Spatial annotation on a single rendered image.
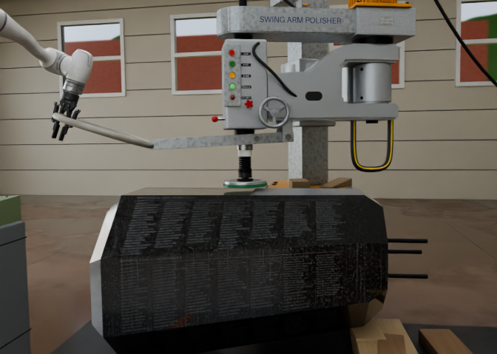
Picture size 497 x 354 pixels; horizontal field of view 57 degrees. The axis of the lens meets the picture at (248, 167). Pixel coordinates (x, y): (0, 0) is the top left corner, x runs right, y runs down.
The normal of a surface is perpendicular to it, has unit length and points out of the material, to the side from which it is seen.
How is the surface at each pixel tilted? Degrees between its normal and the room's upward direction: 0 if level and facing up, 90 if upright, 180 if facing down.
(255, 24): 90
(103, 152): 90
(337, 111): 90
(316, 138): 90
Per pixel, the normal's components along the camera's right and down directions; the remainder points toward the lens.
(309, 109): 0.14, 0.07
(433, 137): -0.17, 0.07
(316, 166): 0.37, 0.06
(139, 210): -0.07, -0.66
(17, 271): 0.98, 0.00
